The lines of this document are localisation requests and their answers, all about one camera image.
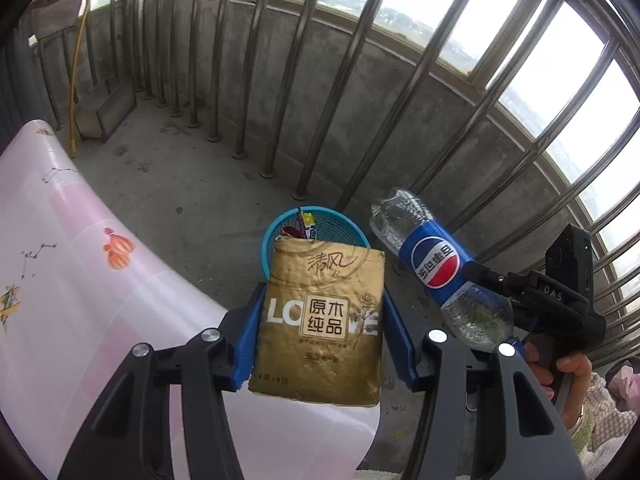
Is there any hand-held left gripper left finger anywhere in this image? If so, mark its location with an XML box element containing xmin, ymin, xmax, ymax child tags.
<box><xmin>55</xmin><ymin>282</ymin><xmax>266</xmax><ymax>480</ymax></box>

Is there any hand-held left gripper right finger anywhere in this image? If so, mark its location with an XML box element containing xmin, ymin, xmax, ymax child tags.
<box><xmin>382</xmin><ymin>295</ymin><xmax>588</xmax><ymax>480</ymax></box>

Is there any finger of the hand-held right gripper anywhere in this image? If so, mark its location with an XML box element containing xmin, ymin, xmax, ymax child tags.
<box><xmin>467</xmin><ymin>259</ymin><xmax>516</xmax><ymax>293</ymax></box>

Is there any clear plastic bottle blue label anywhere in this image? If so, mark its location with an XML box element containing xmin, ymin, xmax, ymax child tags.
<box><xmin>370</xmin><ymin>187</ymin><xmax>515</xmax><ymax>352</ymax></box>

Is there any gold tissue pack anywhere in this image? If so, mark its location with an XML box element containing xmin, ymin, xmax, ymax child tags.
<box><xmin>248</xmin><ymin>237</ymin><xmax>386</xmax><ymax>407</ymax></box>

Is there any blue plastic basket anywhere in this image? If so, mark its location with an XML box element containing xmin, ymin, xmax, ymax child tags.
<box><xmin>261</xmin><ymin>205</ymin><xmax>371</xmax><ymax>281</ymax></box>

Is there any person's right forearm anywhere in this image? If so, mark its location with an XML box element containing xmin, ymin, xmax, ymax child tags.
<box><xmin>562</xmin><ymin>370</ymin><xmax>640</xmax><ymax>463</ymax></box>

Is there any person's right hand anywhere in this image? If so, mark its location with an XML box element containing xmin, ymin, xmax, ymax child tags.
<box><xmin>522</xmin><ymin>342</ymin><xmax>593</xmax><ymax>428</ymax></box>

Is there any pink printed tablecloth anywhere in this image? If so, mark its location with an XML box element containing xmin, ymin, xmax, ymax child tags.
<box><xmin>0</xmin><ymin>120</ymin><xmax>381</xmax><ymax>480</ymax></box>

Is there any metal balcony railing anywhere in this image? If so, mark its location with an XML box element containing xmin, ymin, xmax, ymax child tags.
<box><xmin>30</xmin><ymin>0</ymin><xmax>640</xmax><ymax>376</ymax></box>

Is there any metal dustpan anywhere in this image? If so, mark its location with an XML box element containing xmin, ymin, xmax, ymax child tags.
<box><xmin>75</xmin><ymin>77</ymin><xmax>138</xmax><ymax>143</ymax></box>

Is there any yellow pole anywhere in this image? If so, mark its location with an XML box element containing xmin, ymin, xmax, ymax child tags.
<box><xmin>67</xmin><ymin>0</ymin><xmax>98</xmax><ymax>158</ymax></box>

